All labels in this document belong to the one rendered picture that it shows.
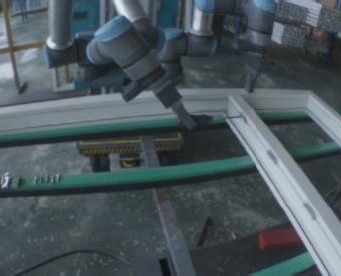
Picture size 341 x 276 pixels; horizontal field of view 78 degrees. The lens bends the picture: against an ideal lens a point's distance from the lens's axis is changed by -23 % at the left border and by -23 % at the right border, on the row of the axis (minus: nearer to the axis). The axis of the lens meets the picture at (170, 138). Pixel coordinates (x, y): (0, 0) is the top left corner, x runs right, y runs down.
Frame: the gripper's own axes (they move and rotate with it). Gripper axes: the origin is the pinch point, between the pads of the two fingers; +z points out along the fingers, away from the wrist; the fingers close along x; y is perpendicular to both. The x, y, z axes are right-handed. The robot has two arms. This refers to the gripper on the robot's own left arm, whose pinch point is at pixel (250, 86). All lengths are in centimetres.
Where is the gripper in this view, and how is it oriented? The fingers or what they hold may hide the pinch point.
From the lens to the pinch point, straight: 94.0
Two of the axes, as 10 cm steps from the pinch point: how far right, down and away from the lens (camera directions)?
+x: -2.4, -5.9, 7.7
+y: 9.7, -0.9, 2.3
